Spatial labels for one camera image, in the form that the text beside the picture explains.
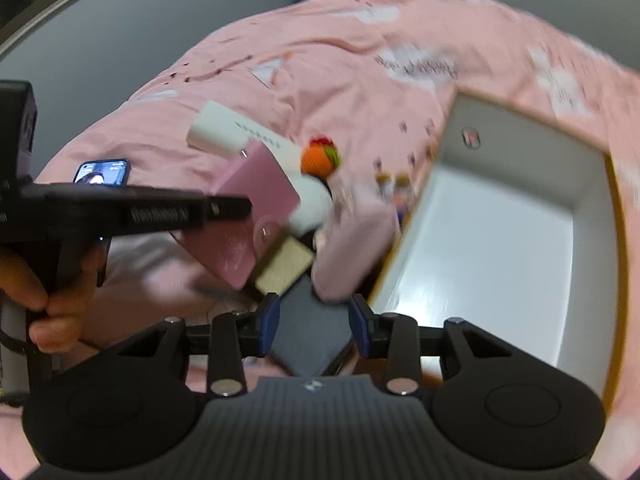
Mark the person's left hand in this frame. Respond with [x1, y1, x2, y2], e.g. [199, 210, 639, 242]
[0, 244, 108, 354]

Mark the white glasses case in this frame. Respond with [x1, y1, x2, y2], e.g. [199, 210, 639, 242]
[186, 101, 303, 174]

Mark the orange crochet fruit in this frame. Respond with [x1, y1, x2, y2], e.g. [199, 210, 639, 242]
[300, 136, 342, 180]

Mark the dark photo card box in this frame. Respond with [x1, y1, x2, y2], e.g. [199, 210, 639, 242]
[269, 275, 352, 377]

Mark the orange cardboard box white inside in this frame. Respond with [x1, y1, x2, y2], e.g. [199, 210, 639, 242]
[371, 92, 628, 406]

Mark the pink patterned duvet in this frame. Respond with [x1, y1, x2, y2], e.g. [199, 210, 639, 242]
[39, 0, 639, 479]

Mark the smartphone with lit screen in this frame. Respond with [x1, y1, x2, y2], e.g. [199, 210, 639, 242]
[74, 158, 130, 185]

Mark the pink wallet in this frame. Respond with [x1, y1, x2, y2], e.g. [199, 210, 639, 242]
[171, 141, 299, 290]

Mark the white striped plush toy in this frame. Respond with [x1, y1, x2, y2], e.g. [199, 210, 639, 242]
[288, 174, 399, 302]

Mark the gold cardboard box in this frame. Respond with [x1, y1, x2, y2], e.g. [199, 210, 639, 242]
[254, 236, 314, 295]

